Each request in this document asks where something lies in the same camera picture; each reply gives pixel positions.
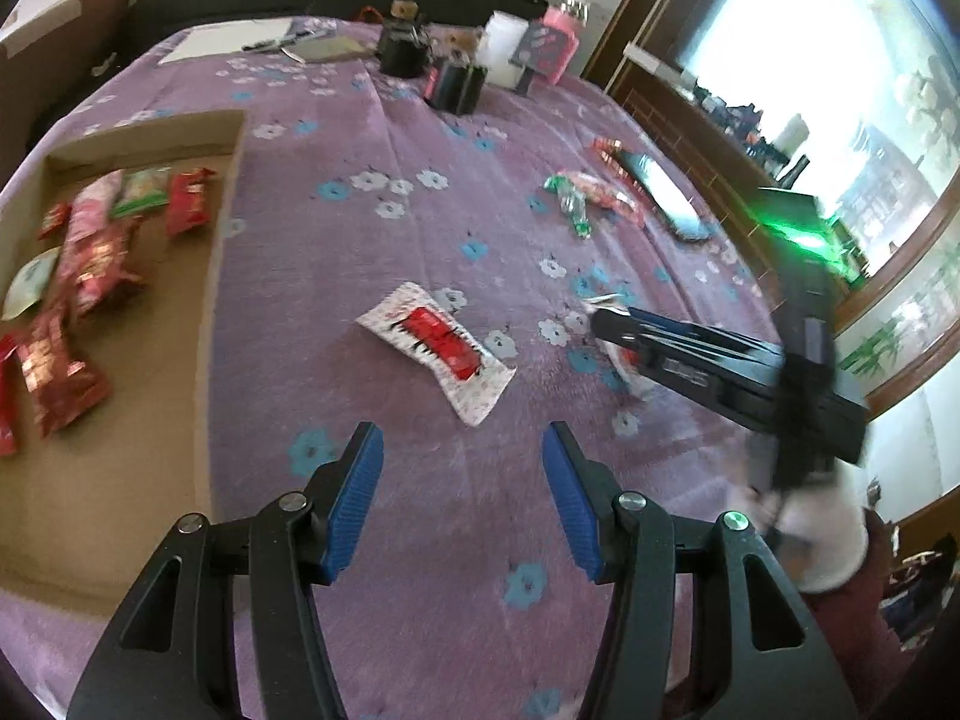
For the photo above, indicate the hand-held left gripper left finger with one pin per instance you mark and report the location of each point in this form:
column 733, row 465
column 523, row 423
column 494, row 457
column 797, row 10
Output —
column 352, row 502

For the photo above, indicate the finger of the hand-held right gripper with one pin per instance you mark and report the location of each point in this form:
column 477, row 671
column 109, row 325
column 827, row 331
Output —
column 675, row 337
column 705, row 386

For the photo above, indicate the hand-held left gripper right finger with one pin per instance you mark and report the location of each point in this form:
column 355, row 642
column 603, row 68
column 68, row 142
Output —
column 574, row 502

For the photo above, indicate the white and red packet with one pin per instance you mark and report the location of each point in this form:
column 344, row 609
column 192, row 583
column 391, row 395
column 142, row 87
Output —
column 619, row 367

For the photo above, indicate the white packet red black label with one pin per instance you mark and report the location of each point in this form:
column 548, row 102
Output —
column 435, row 345

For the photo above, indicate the shallow cardboard box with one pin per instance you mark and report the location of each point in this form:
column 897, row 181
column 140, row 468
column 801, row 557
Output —
column 150, row 427

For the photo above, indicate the dark red gold print packet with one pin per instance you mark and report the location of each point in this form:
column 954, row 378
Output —
column 56, row 371

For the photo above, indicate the red packet with figure print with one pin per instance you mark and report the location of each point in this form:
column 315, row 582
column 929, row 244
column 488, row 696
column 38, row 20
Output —
column 101, row 266

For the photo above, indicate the small red cartoon face packet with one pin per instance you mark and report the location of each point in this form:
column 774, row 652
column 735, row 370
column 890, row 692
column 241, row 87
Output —
column 187, row 199

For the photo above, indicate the red packet with cartoon lady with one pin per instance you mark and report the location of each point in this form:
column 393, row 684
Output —
column 7, row 405

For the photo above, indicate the clear green-edged rice cake packet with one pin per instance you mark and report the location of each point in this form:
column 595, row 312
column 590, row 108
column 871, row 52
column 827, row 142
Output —
column 142, row 191

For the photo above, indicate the white and green snack packet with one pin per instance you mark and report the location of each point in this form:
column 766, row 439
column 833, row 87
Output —
column 30, row 281

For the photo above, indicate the long pink snack packet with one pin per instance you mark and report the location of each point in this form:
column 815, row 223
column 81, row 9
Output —
column 94, row 206

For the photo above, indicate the shiny dark red snack packet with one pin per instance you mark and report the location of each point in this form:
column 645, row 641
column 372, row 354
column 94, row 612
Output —
column 54, row 219

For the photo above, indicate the person's right forearm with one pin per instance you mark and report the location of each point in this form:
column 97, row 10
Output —
column 870, row 615

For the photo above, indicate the person's right hand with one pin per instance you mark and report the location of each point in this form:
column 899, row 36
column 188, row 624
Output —
column 821, row 532

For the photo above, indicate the black smartphone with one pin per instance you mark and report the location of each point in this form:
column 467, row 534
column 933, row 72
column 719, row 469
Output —
column 664, row 195

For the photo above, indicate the pink packet with green end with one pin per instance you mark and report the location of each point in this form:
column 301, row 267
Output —
column 600, row 191

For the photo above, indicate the flat red patterned packet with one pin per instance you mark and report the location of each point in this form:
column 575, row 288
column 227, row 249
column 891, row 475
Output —
column 606, row 150

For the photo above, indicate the pile of dark small items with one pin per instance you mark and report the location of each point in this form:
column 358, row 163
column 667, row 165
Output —
column 750, row 131

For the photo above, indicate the wooden framed window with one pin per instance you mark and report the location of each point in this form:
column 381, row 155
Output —
column 825, row 90

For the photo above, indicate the grey phone stand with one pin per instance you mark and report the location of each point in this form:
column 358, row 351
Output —
column 534, row 52

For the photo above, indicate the pink thermos bottle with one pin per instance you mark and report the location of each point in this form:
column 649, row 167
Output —
column 564, row 34

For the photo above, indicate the white plastic container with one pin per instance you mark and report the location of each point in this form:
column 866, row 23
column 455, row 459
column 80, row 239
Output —
column 502, row 49

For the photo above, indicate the black canister with wooden knob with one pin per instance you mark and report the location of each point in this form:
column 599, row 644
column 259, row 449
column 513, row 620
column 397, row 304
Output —
column 403, row 49
column 454, row 82

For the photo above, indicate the brown notebook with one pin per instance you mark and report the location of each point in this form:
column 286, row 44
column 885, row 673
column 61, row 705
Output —
column 330, row 49

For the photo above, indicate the black pen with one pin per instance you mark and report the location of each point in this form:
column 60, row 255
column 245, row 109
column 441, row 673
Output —
column 311, row 34
column 270, row 43

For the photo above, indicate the white paper sheet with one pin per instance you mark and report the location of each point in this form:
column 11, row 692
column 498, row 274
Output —
column 217, row 41

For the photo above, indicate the brown armchair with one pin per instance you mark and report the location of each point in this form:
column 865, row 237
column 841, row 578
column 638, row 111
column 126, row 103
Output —
column 52, row 52

